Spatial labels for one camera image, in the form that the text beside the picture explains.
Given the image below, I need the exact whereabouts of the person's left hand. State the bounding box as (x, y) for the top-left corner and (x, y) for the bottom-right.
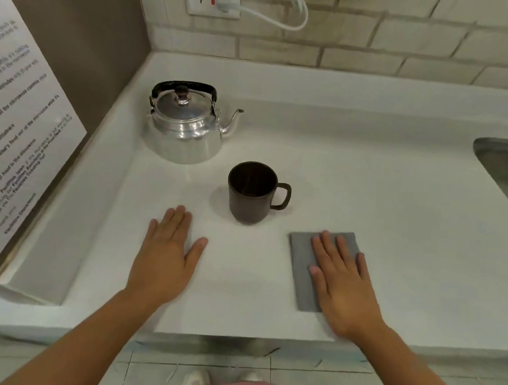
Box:
(123, 199), (212, 309)

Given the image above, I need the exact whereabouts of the person's right hand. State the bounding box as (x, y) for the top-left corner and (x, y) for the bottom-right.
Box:
(300, 228), (399, 343)

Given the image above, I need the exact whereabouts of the grey cloth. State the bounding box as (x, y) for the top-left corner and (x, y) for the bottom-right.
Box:
(280, 224), (365, 319)

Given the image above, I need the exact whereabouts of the dark brown mug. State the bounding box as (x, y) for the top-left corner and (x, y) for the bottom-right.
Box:
(222, 158), (295, 230)

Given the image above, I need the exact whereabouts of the silver metal kettle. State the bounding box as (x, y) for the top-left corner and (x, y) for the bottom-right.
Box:
(140, 76), (248, 172)

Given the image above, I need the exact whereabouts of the person's left forearm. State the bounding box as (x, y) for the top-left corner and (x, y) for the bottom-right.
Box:
(0, 273), (177, 385)

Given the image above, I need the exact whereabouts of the white countertop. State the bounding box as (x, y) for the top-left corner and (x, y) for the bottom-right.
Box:
(0, 27), (508, 385)

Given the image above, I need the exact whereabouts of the white shoe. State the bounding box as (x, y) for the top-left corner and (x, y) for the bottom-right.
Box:
(237, 369), (266, 385)
(179, 365), (213, 385)

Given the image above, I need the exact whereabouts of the white purple printed poster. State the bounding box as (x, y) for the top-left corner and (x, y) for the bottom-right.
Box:
(0, 0), (104, 265)

